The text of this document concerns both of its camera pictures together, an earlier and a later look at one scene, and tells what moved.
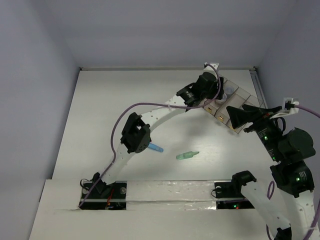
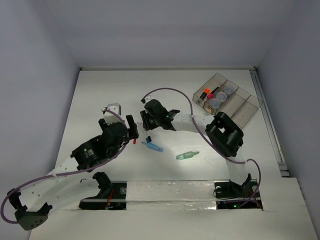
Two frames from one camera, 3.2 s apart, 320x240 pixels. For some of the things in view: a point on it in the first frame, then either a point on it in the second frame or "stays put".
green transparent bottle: x=185 y=155 stays put
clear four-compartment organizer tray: x=234 y=96 stays put
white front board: x=175 y=210 stays put
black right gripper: x=239 y=116 to x=147 y=123
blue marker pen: x=156 y=147 stays put
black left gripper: x=215 y=87 to x=133 y=133
